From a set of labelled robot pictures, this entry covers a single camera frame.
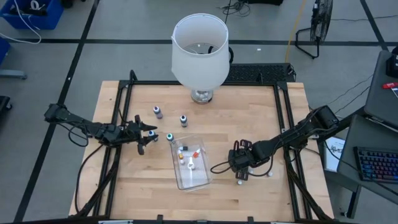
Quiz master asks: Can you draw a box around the clear plastic bin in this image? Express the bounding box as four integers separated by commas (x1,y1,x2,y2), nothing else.
169,134,214,192

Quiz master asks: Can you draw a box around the black desk device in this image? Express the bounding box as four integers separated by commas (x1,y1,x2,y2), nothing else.
386,45,398,78

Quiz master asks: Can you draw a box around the silver table lamp white shade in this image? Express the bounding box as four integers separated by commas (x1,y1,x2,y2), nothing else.
170,12,231,105

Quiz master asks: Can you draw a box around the blue floor bin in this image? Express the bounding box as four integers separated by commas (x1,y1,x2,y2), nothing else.
0,0,65,30

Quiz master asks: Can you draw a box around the black perforated metal box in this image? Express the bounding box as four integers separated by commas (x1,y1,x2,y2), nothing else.
226,63,297,83

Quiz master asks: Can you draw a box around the yellow hanging cable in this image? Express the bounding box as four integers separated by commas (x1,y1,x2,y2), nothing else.
284,0,308,63

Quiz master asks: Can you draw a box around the black aluminium table frame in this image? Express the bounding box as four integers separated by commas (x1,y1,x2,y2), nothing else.
68,70,335,222

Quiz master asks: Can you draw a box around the blue crate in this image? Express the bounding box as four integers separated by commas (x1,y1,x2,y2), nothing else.
0,37,11,65

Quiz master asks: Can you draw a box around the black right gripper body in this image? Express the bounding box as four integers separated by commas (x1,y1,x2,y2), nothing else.
228,146,259,172

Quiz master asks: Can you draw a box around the black floor fan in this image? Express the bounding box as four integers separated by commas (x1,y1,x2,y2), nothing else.
294,0,334,60

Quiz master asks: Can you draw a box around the black cable bundle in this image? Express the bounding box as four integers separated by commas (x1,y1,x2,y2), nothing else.
219,0,251,18

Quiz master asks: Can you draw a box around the black floor object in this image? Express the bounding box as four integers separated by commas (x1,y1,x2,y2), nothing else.
0,95,13,113

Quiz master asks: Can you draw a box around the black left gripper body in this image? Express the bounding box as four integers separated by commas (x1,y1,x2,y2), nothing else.
119,123,144,146

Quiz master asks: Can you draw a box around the backlit black keyboard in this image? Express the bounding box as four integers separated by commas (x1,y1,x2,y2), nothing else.
353,146,398,184

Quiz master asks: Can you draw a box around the dark grey desk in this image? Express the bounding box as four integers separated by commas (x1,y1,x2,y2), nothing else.
336,114,398,205

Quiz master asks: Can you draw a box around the white paper sheet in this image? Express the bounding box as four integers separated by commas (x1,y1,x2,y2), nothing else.
323,136,346,173

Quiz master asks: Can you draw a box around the grey table foot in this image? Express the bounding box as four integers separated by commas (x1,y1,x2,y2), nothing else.
0,70,28,80

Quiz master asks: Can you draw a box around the large purple food coloring bottle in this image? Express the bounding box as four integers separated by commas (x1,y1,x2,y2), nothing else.
152,105,164,120

